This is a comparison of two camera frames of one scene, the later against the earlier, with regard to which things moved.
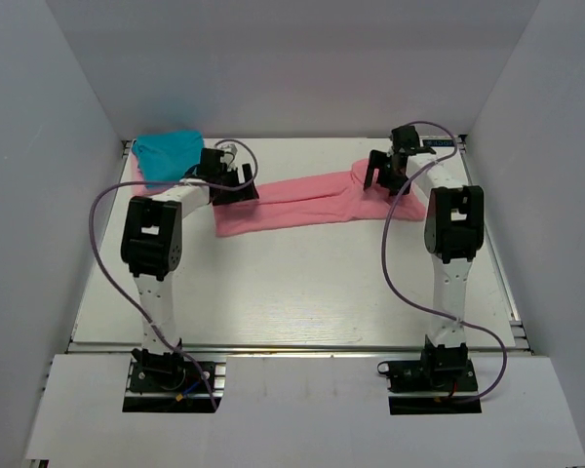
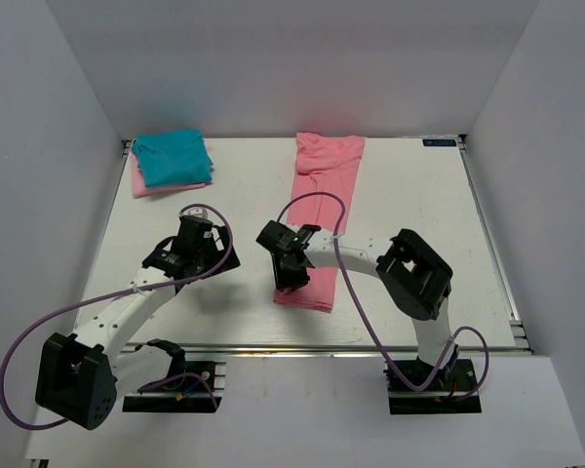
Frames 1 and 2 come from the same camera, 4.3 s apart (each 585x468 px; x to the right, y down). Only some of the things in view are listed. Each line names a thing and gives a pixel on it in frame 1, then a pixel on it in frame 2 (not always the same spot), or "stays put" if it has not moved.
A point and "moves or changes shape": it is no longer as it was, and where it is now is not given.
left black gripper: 244,195 → 223,234
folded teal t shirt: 168,156 stays put
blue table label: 439,142 stays put
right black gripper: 376,161 → 285,281
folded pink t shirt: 136,176 stays put
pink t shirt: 313,202 moves or changes shape
